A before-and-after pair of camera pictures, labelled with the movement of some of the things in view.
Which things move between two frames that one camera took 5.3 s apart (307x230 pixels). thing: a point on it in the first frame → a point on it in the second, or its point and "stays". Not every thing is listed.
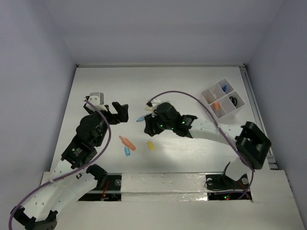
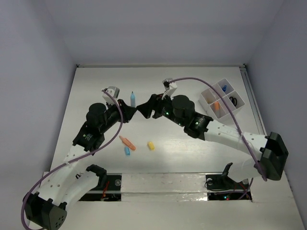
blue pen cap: x=127 y=151 stays
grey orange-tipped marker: x=217 y=105 stays
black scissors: x=234 y=100 stays
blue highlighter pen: x=140 y=119 → x=133 y=100
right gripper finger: x=152 y=127 → x=147 y=108
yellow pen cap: x=150 y=144 stays
